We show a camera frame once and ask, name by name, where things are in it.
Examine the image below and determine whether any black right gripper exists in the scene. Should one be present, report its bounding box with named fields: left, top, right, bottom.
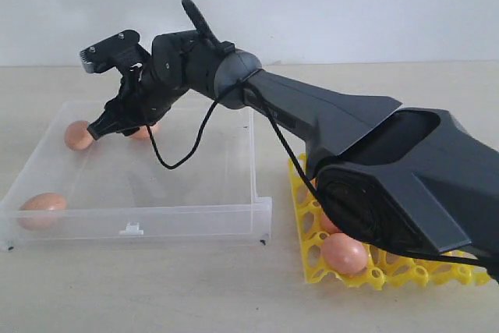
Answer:
left=87, top=30, right=236, bottom=140

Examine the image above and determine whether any clear plastic tray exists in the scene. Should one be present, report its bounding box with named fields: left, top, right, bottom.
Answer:
left=1, top=99, right=272, bottom=250

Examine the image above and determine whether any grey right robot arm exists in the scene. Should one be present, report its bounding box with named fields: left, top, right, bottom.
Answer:
left=80, top=30, right=498, bottom=278

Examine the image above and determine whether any yellow plastic egg rack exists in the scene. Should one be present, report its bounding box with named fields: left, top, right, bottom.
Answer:
left=288, top=161, right=491, bottom=290

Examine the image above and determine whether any brown egg front left corner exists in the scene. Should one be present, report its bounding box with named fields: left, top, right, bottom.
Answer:
left=17, top=193, right=67, bottom=231

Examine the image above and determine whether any black cable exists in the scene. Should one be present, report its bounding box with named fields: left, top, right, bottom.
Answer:
left=132, top=0, right=499, bottom=283

